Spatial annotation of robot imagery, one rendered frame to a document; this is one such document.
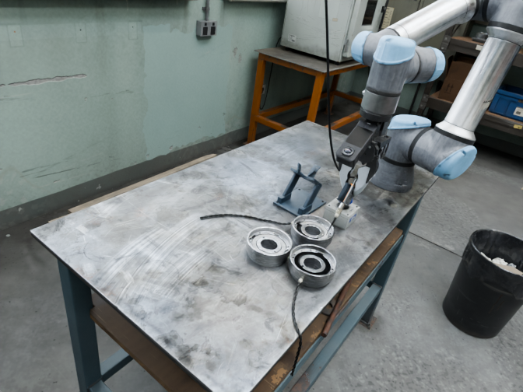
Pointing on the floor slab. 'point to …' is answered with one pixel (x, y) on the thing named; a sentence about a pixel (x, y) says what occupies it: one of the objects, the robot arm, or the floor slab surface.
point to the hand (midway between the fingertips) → (349, 190)
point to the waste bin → (486, 285)
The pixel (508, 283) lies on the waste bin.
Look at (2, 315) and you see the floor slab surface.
